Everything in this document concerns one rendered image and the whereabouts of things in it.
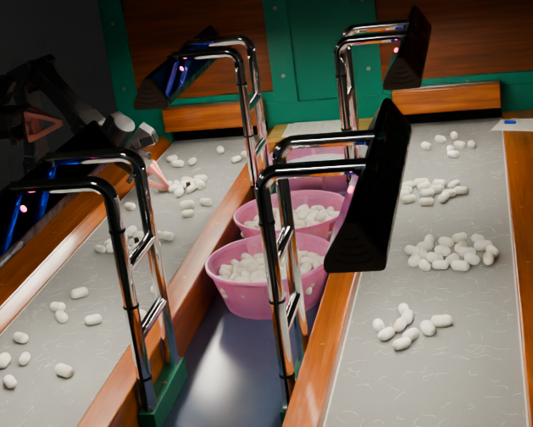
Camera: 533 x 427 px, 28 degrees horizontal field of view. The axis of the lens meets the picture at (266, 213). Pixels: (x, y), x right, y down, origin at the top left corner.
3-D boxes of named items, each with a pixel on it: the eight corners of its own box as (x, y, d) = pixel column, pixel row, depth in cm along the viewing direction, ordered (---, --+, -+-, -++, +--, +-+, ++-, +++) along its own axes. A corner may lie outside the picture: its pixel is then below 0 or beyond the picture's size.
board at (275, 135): (266, 142, 301) (266, 139, 301) (275, 128, 315) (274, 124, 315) (382, 135, 294) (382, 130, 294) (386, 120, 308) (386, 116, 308)
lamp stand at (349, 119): (347, 219, 260) (329, 39, 245) (356, 192, 279) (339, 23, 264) (426, 215, 256) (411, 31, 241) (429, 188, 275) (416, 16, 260)
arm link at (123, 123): (144, 125, 272) (113, 93, 275) (121, 135, 266) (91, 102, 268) (126, 154, 280) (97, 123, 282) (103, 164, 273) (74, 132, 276)
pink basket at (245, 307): (197, 329, 212) (191, 285, 209) (226, 275, 237) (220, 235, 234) (330, 324, 207) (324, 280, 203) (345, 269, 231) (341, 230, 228)
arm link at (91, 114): (114, 123, 278) (41, 42, 283) (91, 133, 271) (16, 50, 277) (97, 152, 286) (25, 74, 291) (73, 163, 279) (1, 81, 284)
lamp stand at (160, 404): (50, 436, 180) (-5, 186, 165) (90, 378, 198) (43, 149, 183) (158, 435, 176) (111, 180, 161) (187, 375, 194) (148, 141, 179)
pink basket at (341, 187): (308, 210, 271) (303, 174, 268) (253, 189, 293) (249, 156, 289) (390, 182, 283) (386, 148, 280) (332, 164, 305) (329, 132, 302)
